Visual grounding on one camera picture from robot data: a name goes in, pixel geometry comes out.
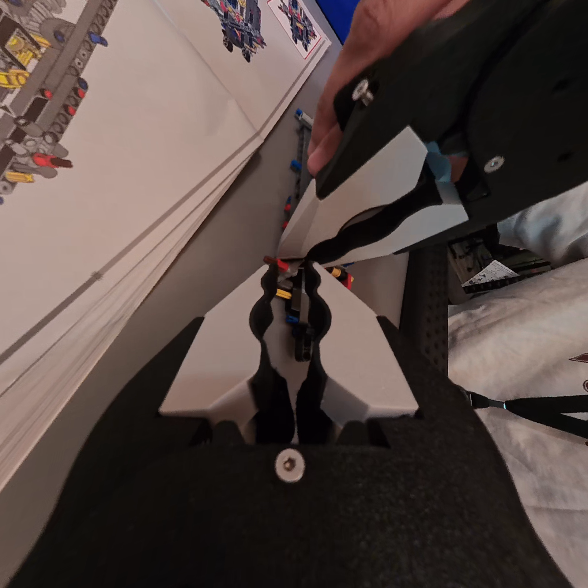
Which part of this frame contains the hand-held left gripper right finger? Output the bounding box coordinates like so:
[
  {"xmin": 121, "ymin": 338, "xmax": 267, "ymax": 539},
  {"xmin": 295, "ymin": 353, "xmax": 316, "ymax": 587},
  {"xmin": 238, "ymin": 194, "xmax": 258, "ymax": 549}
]
[{"xmin": 306, "ymin": 262, "xmax": 419, "ymax": 421}]

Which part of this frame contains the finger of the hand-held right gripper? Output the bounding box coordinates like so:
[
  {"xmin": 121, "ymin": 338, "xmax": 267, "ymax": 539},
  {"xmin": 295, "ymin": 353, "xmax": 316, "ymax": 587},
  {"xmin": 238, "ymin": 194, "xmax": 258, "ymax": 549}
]
[
  {"xmin": 307, "ymin": 179, "xmax": 470, "ymax": 268},
  {"xmin": 279, "ymin": 126, "xmax": 430, "ymax": 260}
]

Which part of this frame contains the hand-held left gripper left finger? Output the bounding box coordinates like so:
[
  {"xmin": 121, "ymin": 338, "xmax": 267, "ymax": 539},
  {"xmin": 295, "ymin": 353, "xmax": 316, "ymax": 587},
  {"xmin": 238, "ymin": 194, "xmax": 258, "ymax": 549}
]
[{"xmin": 158, "ymin": 264, "xmax": 278, "ymax": 421}]

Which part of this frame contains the long lego car chassis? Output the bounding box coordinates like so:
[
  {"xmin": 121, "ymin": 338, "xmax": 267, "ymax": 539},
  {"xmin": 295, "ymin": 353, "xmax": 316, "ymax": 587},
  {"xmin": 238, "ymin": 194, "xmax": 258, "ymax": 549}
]
[{"xmin": 264, "ymin": 108, "xmax": 355, "ymax": 364}]

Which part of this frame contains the grey lego connector red pin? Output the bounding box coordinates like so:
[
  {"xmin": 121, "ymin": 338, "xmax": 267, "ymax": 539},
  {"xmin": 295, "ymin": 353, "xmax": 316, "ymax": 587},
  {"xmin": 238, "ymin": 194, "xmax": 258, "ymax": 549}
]
[{"xmin": 263, "ymin": 256, "xmax": 304, "ymax": 279}]

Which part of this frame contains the white lego instruction booklet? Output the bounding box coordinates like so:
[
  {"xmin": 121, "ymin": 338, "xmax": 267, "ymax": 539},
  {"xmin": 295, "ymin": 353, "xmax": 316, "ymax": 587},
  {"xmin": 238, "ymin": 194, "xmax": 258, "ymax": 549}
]
[{"xmin": 0, "ymin": 0, "xmax": 332, "ymax": 494}]

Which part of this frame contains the person's right hand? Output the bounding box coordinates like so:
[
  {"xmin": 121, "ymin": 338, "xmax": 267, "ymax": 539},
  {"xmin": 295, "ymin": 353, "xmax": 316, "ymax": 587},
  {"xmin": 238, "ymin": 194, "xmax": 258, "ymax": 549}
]
[{"xmin": 306, "ymin": 0, "xmax": 455, "ymax": 178}]

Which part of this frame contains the black perforated panel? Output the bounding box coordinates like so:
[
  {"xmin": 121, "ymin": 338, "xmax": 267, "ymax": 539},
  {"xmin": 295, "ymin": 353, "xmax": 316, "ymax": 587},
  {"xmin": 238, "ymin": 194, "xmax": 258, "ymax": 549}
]
[{"xmin": 399, "ymin": 250, "xmax": 452, "ymax": 377}]

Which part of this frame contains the small white leaflet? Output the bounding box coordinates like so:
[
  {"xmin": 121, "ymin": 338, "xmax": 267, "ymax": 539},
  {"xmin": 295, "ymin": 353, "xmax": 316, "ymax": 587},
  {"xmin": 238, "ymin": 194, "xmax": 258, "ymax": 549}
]
[{"xmin": 266, "ymin": 0, "xmax": 332, "ymax": 61}]

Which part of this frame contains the black lanyard clip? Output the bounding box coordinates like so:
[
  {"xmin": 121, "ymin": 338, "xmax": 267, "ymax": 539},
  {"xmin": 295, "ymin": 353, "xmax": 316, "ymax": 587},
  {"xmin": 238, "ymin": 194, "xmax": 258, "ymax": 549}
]
[{"xmin": 464, "ymin": 390, "xmax": 588, "ymax": 447}]

